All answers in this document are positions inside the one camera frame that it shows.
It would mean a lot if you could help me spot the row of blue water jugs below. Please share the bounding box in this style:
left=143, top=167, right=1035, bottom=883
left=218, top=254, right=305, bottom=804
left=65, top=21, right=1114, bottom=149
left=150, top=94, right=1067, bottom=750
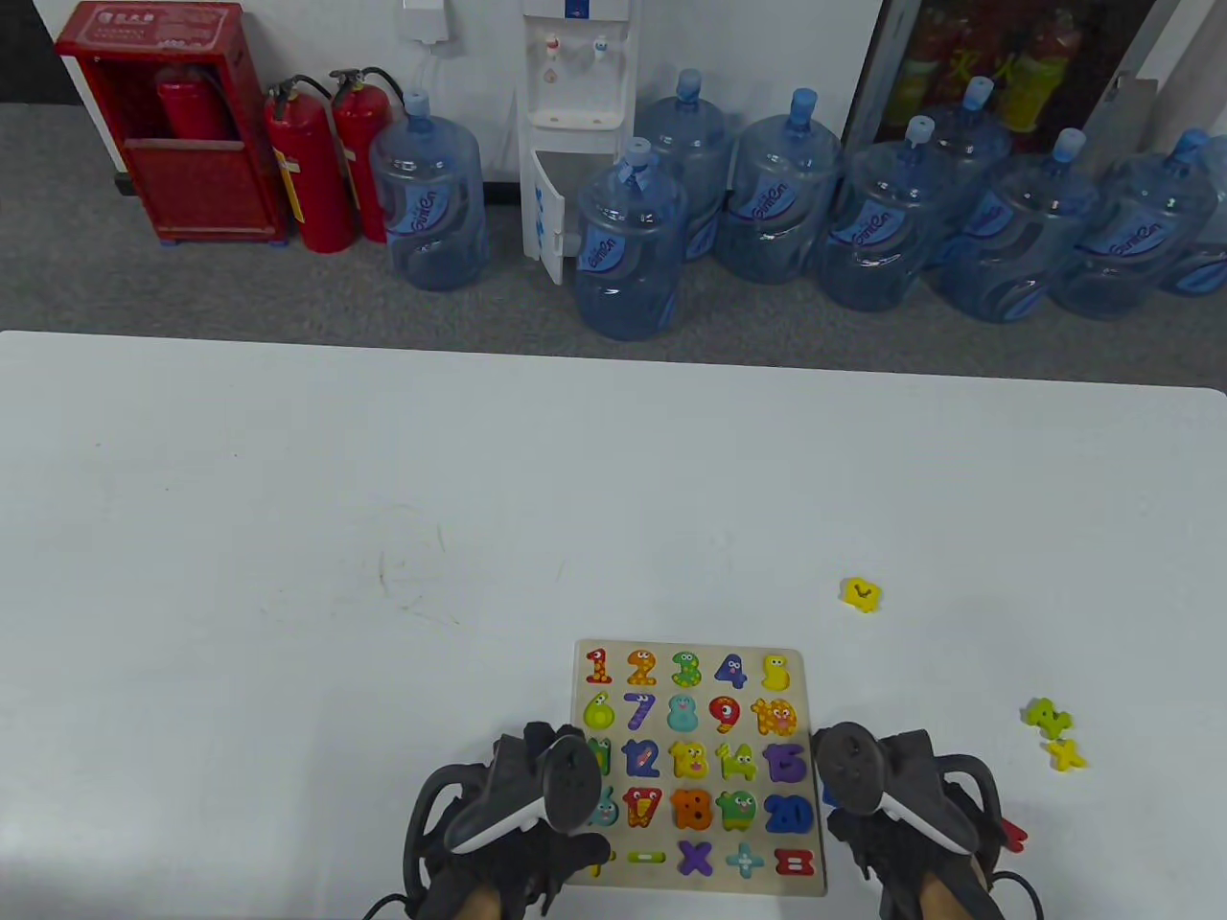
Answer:
left=369, top=67, right=1227, bottom=343

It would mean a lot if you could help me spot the person's right hand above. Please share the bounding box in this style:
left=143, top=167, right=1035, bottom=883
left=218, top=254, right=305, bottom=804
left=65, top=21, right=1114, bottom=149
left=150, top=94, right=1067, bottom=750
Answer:
left=827, top=728, right=1005, bottom=920

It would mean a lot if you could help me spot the white water dispenser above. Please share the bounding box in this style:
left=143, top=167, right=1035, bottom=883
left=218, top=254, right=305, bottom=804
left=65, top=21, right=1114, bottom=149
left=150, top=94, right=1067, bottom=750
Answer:
left=518, top=0, right=641, bottom=287

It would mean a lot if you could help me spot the grey left hand controller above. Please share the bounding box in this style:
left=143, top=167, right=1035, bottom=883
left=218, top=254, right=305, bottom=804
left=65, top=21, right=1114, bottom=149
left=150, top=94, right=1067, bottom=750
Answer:
left=403, top=733, right=601, bottom=902

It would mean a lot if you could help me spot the red fire extinguisher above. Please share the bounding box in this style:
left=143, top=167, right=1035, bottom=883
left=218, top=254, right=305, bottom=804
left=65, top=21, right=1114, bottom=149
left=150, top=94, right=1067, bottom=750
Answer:
left=266, top=75, right=358, bottom=255
left=329, top=67, right=404, bottom=245
left=156, top=65, right=231, bottom=143

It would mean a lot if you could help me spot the red fire extinguisher cabinet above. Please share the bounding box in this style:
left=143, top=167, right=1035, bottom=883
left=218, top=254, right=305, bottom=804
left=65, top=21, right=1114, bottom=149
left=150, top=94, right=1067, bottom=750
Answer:
left=55, top=0, right=289, bottom=245

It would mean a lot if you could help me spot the person's right forearm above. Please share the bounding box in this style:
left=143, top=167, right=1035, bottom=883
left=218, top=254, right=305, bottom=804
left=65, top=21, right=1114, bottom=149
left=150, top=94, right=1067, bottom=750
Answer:
left=920, top=877, right=976, bottom=920

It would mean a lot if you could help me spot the person's left hand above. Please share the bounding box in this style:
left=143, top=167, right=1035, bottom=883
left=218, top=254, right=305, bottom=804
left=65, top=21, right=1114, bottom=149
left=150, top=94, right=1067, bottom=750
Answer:
left=414, top=721, right=614, bottom=920

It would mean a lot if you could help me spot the wooden math block puzzle board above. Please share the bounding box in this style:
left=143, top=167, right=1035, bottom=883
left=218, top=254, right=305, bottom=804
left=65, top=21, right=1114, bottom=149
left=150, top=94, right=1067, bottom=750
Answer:
left=564, top=640, right=830, bottom=899

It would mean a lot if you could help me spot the glass door display cabinet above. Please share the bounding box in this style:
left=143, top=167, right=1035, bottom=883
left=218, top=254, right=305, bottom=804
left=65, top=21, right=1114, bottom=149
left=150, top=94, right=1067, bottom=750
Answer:
left=844, top=0, right=1227, bottom=159

